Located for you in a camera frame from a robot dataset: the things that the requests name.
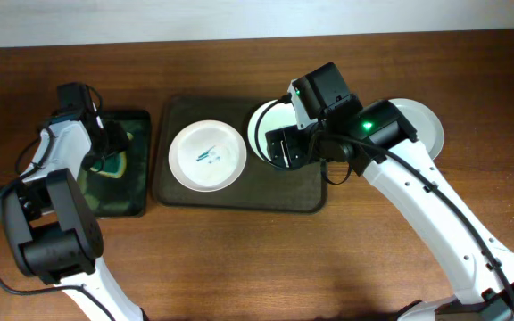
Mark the black water tray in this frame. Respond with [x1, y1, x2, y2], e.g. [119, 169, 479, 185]
[77, 110, 152, 218]

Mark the yellow green sponge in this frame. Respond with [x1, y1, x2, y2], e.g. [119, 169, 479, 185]
[90, 132, 134, 179]

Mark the pink plate with green stain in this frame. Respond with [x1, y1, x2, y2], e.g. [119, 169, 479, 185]
[168, 119, 247, 193]

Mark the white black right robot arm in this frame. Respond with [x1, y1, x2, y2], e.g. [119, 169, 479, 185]
[249, 92, 514, 320]

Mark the light grey plate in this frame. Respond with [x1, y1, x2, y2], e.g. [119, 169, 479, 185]
[390, 98, 444, 160]

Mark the dark brown serving tray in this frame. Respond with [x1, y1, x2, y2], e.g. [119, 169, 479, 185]
[152, 95, 327, 214]

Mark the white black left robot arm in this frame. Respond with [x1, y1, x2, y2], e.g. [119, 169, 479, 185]
[0, 116, 146, 320]

